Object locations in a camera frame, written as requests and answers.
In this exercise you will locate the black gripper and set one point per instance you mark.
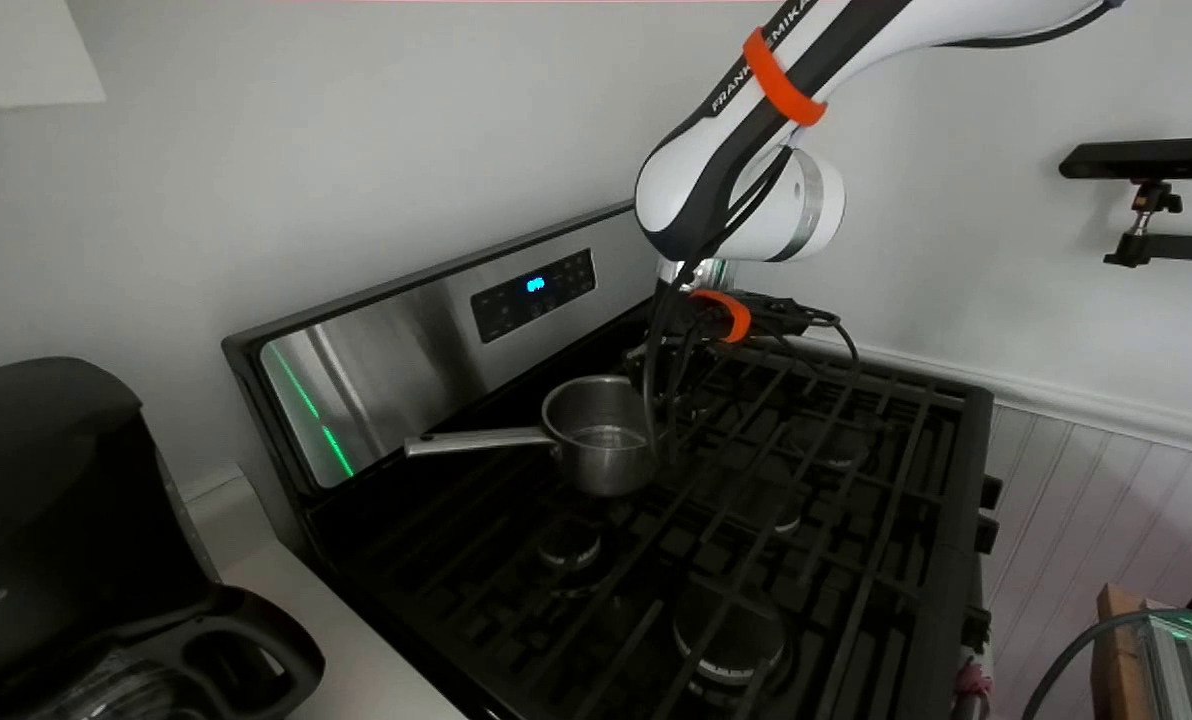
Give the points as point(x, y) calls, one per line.
point(678, 315)

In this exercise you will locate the stainless steel saucepan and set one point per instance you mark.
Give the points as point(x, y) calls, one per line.
point(600, 462)

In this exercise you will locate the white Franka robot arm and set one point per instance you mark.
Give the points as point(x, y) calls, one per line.
point(757, 135)

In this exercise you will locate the black gas stove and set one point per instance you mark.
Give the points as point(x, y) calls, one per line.
point(878, 381)

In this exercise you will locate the stainless steel gas stove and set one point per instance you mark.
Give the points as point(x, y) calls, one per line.
point(399, 362)

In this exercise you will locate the black stove knob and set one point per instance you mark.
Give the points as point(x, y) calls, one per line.
point(984, 539)
point(978, 627)
point(988, 491)

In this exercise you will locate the oven control panel display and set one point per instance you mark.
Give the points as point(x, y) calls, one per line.
point(532, 292)

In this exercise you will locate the oval black burner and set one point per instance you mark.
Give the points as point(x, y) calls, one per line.
point(787, 515)

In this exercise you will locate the round black burner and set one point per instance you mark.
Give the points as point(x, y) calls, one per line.
point(570, 546)
point(836, 444)
point(730, 645)

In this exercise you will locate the patterned kitchen towel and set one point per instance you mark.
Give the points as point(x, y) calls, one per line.
point(972, 687)

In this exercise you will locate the black coffee maker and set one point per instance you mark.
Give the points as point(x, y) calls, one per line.
point(63, 533)

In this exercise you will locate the white upper cabinet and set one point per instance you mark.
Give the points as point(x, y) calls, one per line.
point(22, 47)

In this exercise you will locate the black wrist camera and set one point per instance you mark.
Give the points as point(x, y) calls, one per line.
point(789, 318)

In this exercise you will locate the black wall bracket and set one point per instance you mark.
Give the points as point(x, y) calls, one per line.
point(1157, 160)

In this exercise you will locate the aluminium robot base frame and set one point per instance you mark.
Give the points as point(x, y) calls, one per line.
point(1190, 660)

